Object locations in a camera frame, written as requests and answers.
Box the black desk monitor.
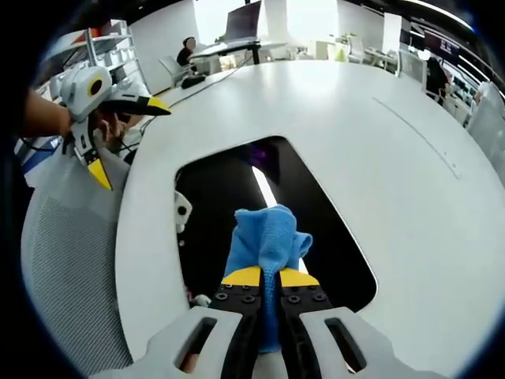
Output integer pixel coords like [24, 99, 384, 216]
[224, 1, 263, 43]

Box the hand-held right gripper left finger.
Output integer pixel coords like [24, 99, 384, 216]
[89, 265, 264, 379]

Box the white storage shelf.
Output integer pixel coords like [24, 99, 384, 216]
[50, 26, 148, 96]

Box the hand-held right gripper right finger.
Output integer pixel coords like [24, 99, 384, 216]
[277, 268, 453, 379]

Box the grey mesh office chair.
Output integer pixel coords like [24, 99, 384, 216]
[21, 157, 137, 376]

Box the blue cleaning cloth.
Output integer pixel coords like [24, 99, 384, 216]
[223, 203, 314, 355]

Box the thin black table cable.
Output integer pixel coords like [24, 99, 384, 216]
[138, 66, 238, 132]

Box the white standing desk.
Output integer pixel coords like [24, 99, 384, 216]
[189, 39, 290, 66]

